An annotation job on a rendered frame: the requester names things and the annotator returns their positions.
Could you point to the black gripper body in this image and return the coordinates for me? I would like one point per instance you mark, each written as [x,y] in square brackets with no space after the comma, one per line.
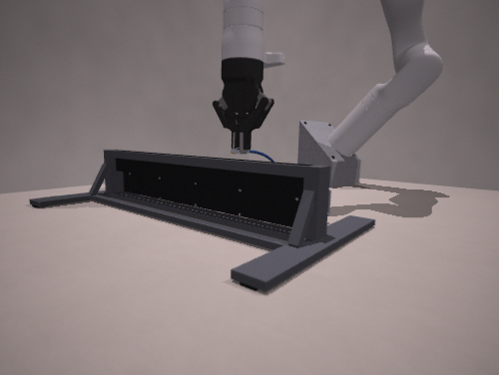
[242,74]

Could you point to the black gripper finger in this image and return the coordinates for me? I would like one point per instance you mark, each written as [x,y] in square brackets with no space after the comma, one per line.
[228,117]
[253,120]

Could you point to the dark grey rack frame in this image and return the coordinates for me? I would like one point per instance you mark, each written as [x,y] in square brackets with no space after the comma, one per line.
[212,189]

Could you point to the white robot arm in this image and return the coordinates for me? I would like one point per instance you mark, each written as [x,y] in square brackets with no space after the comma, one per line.
[416,64]

